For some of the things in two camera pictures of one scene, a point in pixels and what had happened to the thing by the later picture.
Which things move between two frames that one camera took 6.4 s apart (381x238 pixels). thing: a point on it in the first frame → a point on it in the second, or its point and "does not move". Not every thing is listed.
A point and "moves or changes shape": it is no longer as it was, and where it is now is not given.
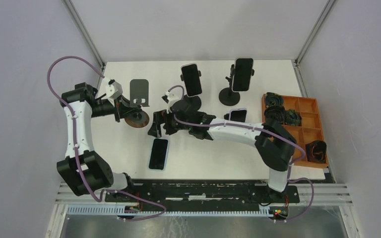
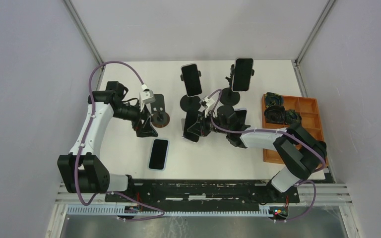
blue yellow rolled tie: [273, 98] does not move
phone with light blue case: [158, 154] does not move
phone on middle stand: [191, 79] does not move
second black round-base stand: [227, 96] does not move
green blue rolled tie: [292, 117] does not move
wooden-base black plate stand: [139, 97] moves or changes shape
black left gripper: [120, 107] → [145, 129]
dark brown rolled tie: [275, 112] does not move
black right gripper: [161, 117] → [200, 126]
